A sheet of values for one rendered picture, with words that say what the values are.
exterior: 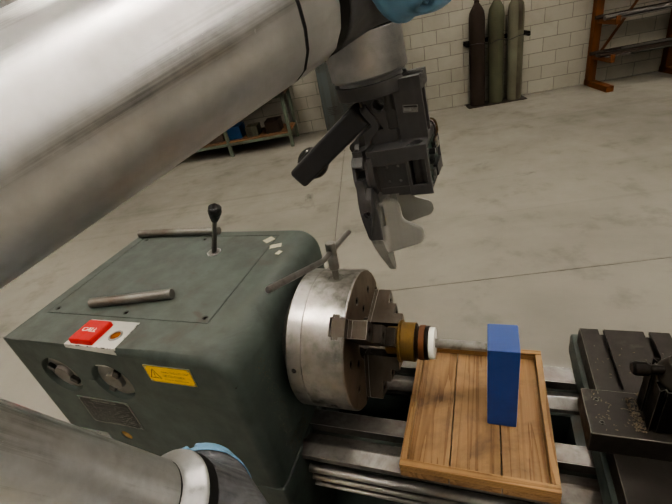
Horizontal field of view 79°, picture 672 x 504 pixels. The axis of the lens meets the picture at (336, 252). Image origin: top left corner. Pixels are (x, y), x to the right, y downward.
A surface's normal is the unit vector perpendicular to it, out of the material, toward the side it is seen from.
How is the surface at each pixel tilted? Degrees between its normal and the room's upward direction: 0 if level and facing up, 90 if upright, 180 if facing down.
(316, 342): 52
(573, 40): 90
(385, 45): 89
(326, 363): 65
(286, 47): 116
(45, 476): 77
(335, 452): 26
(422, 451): 0
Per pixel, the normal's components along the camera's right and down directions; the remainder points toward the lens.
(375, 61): 0.15, 0.48
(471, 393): -0.18, -0.85
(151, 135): 0.72, 0.58
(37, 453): 0.87, -0.42
